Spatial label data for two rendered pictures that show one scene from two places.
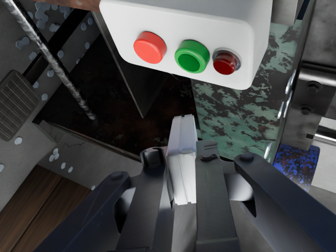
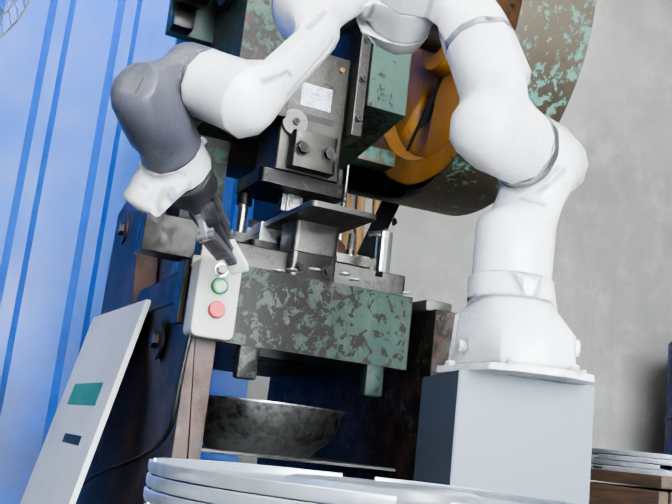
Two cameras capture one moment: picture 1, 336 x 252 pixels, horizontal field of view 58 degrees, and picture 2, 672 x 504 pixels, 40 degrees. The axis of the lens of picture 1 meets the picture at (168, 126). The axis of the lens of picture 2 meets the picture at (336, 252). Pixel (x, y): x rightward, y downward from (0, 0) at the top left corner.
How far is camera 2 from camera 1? 1.39 m
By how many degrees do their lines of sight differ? 52
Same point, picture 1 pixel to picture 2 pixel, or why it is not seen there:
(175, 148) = not seen: hidden behind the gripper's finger
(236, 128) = (347, 321)
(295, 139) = (389, 287)
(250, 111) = (317, 303)
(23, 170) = not seen: outside the picture
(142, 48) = (215, 310)
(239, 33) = (206, 261)
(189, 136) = not seen: hidden behind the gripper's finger
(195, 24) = (202, 281)
